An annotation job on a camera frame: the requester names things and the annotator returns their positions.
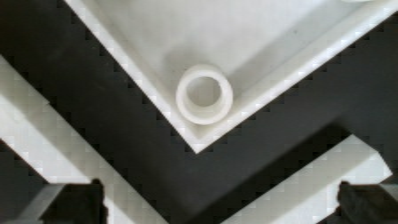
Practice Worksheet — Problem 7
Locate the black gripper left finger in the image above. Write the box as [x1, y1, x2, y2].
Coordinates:
[18, 179, 109, 224]

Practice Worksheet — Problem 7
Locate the white square table top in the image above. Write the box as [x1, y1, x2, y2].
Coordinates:
[66, 0, 398, 151]

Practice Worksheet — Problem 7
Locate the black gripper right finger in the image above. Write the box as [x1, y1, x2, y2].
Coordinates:
[322, 181, 398, 224]

